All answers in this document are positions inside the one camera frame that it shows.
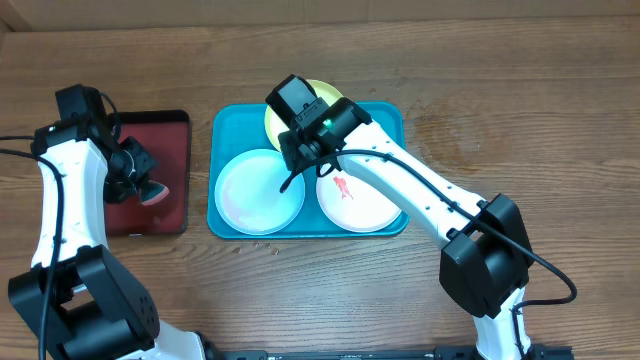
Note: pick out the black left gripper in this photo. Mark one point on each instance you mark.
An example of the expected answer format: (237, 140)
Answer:
(115, 191)

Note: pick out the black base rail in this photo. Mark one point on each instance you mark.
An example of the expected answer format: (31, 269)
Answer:
(438, 353)

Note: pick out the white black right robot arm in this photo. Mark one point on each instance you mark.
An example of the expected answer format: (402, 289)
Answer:
(485, 250)

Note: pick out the teal plastic tray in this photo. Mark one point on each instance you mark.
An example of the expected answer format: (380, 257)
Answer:
(240, 128)

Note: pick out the black tray with red water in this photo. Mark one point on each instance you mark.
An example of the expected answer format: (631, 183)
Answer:
(166, 135)

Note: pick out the yellow plate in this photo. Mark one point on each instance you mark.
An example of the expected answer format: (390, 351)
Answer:
(275, 126)

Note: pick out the light blue plate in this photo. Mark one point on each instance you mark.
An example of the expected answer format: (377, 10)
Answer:
(255, 195)

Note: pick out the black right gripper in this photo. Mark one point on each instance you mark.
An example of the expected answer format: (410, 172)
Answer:
(293, 150)

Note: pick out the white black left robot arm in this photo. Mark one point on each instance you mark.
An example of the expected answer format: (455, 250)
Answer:
(77, 298)

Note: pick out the white plate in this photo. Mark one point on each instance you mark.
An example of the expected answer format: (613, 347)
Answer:
(354, 205)

